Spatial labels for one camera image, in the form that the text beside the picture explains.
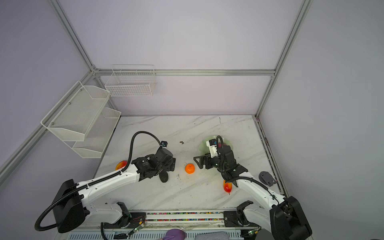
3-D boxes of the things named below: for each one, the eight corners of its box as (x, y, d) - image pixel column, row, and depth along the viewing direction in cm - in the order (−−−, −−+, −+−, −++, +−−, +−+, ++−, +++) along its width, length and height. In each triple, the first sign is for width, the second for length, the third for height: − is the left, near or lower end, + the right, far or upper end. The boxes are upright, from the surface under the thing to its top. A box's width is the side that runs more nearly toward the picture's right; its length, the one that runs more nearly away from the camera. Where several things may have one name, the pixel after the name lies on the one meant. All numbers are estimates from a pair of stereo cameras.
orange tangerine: (185, 174, 91) (184, 172, 89) (185, 165, 95) (185, 163, 92) (195, 174, 91) (195, 172, 89) (195, 165, 95) (195, 163, 92)
